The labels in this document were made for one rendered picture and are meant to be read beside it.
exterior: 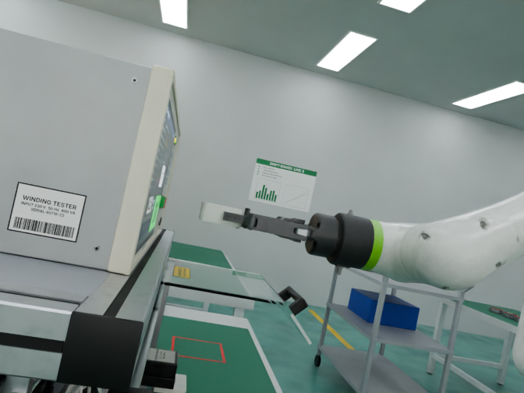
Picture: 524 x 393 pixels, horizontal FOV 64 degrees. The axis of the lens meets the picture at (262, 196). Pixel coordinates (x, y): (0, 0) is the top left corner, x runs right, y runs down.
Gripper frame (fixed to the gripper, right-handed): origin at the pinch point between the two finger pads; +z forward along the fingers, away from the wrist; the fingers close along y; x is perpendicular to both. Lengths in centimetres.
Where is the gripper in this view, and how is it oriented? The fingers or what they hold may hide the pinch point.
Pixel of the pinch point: (219, 214)
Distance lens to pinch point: 71.2
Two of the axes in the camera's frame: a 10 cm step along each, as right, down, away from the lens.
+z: -9.6, -2.1, -1.7
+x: 2.1, -9.8, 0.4
